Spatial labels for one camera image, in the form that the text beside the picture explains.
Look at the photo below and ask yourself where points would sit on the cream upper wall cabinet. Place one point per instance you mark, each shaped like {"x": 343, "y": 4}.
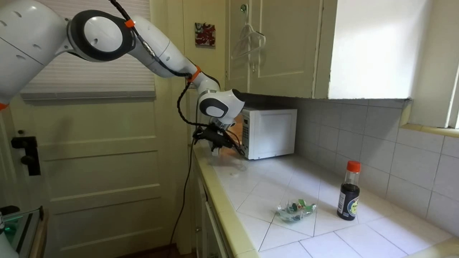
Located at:
{"x": 287, "y": 48}

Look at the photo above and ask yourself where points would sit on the green tinted tray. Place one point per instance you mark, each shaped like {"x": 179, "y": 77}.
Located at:
{"x": 21, "y": 232}

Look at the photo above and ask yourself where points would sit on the black door latch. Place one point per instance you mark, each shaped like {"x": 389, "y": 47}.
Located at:
{"x": 29, "y": 153}

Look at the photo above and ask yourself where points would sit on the crumpled clear plastic wrapper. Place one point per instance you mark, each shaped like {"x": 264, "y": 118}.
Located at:
{"x": 294, "y": 211}

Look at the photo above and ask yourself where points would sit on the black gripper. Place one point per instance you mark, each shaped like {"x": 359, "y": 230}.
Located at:
{"x": 215, "y": 135}

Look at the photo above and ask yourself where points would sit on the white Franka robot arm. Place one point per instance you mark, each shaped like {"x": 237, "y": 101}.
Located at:
{"x": 158, "y": 48}

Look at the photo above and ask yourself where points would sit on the soy sauce bottle orange cap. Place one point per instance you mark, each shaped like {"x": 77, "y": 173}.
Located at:
{"x": 349, "y": 196}

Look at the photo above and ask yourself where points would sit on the round cabinet knob holding hanger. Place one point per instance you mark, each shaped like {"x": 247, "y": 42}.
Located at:
{"x": 244, "y": 8}

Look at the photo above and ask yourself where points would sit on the cream lower counter cabinet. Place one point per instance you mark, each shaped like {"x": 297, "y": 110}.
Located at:
{"x": 205, "y": 224}

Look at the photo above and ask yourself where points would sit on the white microwave oven body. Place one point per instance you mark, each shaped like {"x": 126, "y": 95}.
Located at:
{"x": 273, "y": 134}

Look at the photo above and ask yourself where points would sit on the cream panelled door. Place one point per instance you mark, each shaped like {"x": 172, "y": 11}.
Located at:
{"x": 105, "y": 177}

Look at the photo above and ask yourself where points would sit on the small red wall picture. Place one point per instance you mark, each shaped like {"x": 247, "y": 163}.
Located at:
{"x": 205, "y": 35}

